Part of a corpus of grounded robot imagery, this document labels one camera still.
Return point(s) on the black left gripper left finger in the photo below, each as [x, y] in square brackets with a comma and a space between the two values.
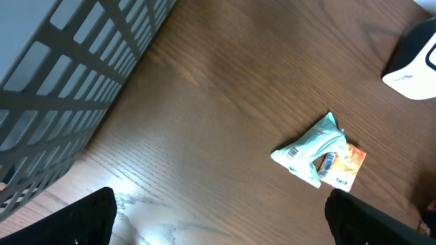
[87, 221]

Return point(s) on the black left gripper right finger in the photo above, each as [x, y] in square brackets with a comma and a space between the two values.
[353, 221]

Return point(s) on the green snack packet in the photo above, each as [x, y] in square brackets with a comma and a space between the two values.
[298, 157]

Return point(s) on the white barcode scanner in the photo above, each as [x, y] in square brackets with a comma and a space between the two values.
[411, 69]

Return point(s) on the grey plastic mesh basket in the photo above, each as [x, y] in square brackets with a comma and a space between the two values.
[62, 85]

